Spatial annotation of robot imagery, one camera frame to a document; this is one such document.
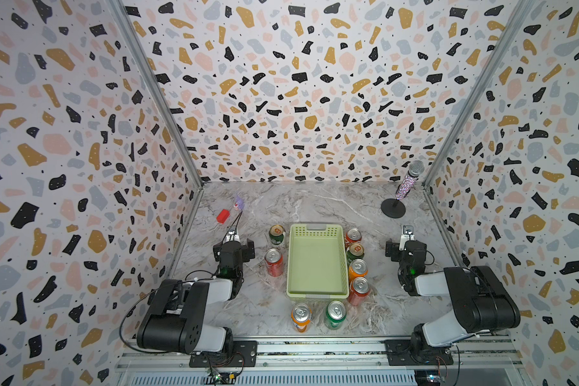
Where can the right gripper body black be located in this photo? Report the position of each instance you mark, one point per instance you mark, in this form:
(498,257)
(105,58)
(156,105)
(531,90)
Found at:
(396,256)

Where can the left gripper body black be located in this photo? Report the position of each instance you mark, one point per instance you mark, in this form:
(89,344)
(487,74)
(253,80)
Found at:
(244,253)

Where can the red cola can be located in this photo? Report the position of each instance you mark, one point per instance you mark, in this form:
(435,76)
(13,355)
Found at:
(352,235)
(359,290)
(274,262)

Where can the green herbal tea can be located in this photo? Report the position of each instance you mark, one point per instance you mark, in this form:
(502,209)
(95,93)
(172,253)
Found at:
(354,252)
(277,235)

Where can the orange Fanta can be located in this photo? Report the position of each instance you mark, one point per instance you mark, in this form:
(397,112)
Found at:
(301,317)
(357,269)

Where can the green Sprite can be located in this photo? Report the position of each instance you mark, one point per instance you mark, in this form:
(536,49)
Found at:
(335,315)

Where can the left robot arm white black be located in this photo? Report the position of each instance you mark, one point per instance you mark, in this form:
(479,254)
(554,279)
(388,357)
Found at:
(174,321)

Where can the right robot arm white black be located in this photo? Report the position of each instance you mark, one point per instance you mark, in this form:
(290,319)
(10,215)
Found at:
(479,301)

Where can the light green perforated plastic basket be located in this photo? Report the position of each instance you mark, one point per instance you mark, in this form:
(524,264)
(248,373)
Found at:
(317,262)

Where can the red small toy block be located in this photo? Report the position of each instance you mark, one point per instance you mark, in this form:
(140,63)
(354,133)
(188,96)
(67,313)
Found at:
(223,216)

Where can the purple small toy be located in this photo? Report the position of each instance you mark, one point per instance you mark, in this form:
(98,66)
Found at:
(238,203)

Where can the glitter microphone on black stand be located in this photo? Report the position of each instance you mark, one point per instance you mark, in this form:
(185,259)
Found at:
(395,207)

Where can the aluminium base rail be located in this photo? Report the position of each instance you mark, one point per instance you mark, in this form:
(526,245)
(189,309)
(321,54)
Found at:
(364,360)

